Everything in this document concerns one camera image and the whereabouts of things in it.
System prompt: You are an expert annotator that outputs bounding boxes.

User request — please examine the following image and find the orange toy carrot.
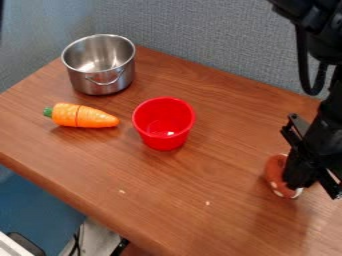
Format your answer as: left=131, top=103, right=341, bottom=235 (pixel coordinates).
left=43, top=103, right=119, bottom=128

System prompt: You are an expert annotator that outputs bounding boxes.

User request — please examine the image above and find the black cable under table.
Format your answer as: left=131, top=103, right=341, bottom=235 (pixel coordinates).
left=67, top=224, right=85, bottom=256

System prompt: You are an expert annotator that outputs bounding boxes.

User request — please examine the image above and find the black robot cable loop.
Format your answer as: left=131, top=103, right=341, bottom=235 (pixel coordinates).
left=294, top=23, right=332, bottom=97

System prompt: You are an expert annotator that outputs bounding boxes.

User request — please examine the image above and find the black white object corner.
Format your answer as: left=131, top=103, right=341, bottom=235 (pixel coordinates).
left=0, top=232, right=46, bottom=256

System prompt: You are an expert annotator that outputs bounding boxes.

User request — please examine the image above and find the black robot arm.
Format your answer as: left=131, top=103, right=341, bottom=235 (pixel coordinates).
left=265, top=0, right=342, bottom=199

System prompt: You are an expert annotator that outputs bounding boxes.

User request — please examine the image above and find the stainless steel pot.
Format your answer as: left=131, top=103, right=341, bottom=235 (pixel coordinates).
left=62, top=34, right=137, bottom=96

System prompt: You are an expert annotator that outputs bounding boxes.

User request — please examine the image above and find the white table leg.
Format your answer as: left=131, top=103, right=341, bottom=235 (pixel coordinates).
left=79, top=218, right=121, bottom=256

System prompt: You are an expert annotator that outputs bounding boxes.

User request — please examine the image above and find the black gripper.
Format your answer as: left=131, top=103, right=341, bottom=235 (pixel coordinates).
left=282, top=102, right=342, bottom=199

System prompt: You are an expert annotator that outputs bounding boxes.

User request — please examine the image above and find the brown white plush mushroom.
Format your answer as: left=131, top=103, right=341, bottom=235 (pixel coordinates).
left=265, top=154, right=304, bottom=199

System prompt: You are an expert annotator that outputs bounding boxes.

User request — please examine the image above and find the red plastic bowl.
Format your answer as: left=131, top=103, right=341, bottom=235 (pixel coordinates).
left=133, top=97, right=197, bottom=151

